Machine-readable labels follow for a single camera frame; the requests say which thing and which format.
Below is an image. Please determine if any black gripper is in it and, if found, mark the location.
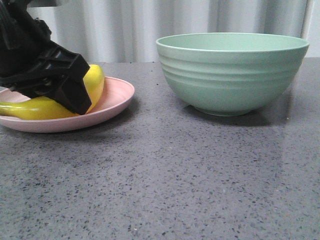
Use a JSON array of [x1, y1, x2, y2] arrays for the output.
[[0, 0, 92, 115]]

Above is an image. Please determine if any yellow banana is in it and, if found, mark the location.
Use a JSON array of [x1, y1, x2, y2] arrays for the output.
[[0, 64, 105, 120]]

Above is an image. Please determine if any pink plate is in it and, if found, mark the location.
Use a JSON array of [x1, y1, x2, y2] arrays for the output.
[[0, 76, 135, 133]]

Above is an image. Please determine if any green ribbed bowl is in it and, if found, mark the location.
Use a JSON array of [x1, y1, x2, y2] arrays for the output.
[[156, 32, 309, 117]]

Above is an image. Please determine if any white pleated curtain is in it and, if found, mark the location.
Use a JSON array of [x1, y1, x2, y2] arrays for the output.
[[28, 0, 320, 63]]

